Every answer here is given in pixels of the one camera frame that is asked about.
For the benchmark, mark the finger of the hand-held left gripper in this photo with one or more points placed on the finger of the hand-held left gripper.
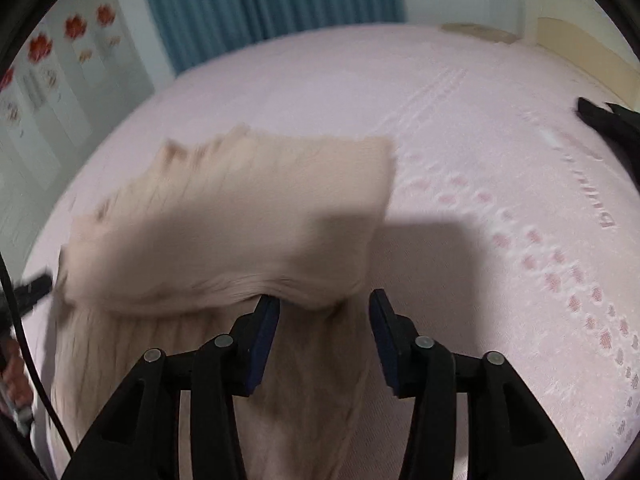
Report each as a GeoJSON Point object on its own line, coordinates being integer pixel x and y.
{"type": "Point", "coordinates": [32, 289]}

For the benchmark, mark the beige ribbed knit garment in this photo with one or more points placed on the beige ribbed knit garment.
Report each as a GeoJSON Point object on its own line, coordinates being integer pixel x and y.
{"type": "Point", "coordinates": [250, 220]}

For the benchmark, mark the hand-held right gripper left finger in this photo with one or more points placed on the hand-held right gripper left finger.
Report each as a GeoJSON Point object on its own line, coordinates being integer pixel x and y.
{"type": "Point", "coordinates": [266, 345]}

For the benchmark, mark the pink patterned bed mattress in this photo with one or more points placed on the pink patterned bed mattress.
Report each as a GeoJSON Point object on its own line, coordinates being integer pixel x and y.
{"type": "Point", "coordinates": [450, 135]}

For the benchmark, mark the blue curtain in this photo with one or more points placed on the blue curtain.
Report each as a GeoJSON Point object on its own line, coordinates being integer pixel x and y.
{"type": "Point", "coordinates": [275, 0]}

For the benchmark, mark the black cloth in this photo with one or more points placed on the black cloth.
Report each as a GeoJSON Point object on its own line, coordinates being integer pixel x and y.
{"type": "Point", "coordinates": [615, 125]}

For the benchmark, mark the person's left hand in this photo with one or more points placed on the person's left hand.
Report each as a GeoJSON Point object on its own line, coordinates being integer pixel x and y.
{"type": "Point", "coordinates": [15, 375]}

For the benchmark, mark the white wardrobe with flower decals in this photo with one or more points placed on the white wardrobe with flower decals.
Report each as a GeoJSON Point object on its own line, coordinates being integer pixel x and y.
{"type": "Point", "coordinates": [50, 110]}

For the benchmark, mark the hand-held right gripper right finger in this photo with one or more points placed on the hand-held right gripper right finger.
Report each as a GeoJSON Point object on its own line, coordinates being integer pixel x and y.
{"type": "Point", "coordinates": [382, 345]}

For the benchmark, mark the cream wooden headboard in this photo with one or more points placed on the cream wooden headboard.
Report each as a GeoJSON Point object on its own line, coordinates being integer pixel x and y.
{"type": "Point", "coordinates": [565, 25]}

